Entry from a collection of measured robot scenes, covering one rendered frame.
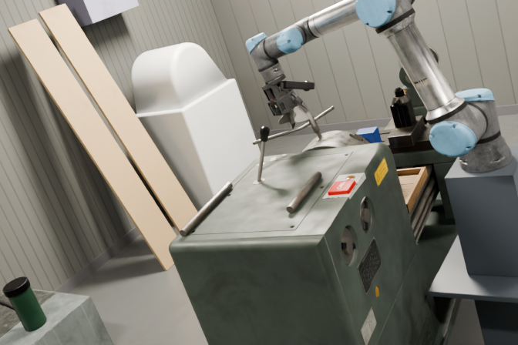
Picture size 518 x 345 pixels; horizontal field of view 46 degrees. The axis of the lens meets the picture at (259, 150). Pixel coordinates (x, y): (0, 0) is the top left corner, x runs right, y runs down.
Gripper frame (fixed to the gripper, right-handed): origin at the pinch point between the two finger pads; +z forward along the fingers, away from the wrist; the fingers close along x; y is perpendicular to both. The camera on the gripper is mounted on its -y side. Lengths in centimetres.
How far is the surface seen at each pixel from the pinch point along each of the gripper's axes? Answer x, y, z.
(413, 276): 30, 5, 52
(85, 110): -258, 15, -32
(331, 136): 4.2, -5.1, 6.5
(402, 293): 36, 14, 50
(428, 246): -18, -36, 77
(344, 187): 47, 22, 7
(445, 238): -16, -45, 78
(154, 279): -236, 37, 92
